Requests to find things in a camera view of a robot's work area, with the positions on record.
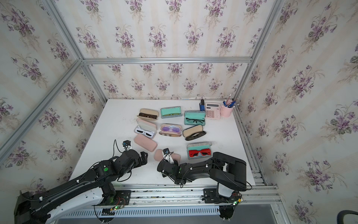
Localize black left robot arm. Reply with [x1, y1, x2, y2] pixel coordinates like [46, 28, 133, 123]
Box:
[14, 149, 148, 224]

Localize beige case black glasses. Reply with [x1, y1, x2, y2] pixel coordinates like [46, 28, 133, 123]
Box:
[182, 125, 207, 141]

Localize pink pen cup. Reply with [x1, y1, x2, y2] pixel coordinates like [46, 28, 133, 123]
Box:
[220, 105, 234, 118]

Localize blue black stapler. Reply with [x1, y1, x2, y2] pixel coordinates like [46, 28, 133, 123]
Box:
[199, 99, 205, 111]

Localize pink calculator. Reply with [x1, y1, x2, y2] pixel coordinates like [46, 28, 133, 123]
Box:
[205, 102, 221, 119]

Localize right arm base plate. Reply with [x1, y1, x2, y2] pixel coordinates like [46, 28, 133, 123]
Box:
[202, 188, 242, 205]

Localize grey teal-lined glasses case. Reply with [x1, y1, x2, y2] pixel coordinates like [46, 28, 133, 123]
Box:
[160, 106, 182, 119]

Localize plaid case purple glasses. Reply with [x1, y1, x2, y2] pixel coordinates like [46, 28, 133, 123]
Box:
[159, 123, 182, 137]

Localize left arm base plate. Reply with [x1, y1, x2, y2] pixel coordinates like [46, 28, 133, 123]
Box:
[98, 190, 131, 207]

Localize teal case black glasses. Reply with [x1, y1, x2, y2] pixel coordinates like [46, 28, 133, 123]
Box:
[184, 110, 206, 126]

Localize pink case white sunglasses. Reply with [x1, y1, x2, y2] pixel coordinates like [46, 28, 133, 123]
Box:
[137, 119, 157, 139]

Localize beige case brown glasses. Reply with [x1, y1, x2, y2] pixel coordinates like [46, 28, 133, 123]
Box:
[137, 108, 159, 120]

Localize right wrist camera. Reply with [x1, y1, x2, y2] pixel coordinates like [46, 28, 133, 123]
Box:
[162, 148, 171, 162]

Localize grey case red sunglasses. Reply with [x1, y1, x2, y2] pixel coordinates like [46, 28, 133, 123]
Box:
[186, 141, 212, 160]

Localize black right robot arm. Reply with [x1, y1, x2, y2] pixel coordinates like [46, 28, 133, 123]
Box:
[157, 152, 248, 191]

